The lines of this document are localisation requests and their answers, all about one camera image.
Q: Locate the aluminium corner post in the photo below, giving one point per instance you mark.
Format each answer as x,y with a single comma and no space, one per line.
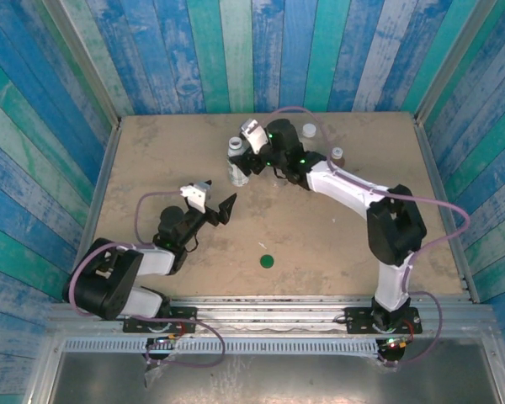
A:
453,63
84,63

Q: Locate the grey metal rack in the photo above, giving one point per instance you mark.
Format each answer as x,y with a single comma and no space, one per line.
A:
269,313

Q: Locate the aluminium side rail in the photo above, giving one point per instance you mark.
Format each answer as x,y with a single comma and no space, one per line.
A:
93,210
437,181

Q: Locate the steel sheet panel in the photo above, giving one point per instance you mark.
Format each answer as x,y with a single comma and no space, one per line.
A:
278,381

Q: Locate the green bottle cap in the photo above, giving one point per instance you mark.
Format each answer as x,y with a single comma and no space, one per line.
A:
267,262

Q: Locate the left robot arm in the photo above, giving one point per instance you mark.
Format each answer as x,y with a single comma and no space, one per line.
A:
151,263

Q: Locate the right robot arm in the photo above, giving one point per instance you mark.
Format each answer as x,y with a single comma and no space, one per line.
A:
341,185

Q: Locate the orange tea bottle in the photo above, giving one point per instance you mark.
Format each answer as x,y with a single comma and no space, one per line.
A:
338,161

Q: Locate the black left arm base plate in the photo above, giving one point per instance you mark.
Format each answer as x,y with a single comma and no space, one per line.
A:
185,315

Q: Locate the white bottle green label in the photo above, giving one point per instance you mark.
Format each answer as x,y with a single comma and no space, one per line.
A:
237,179

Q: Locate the plain white bottle cap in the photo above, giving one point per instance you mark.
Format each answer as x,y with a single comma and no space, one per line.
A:
309,130

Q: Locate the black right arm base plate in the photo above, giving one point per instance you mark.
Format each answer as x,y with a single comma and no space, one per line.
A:
355,320

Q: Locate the small circuit board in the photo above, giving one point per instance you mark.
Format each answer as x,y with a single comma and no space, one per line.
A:
168,338
393,343

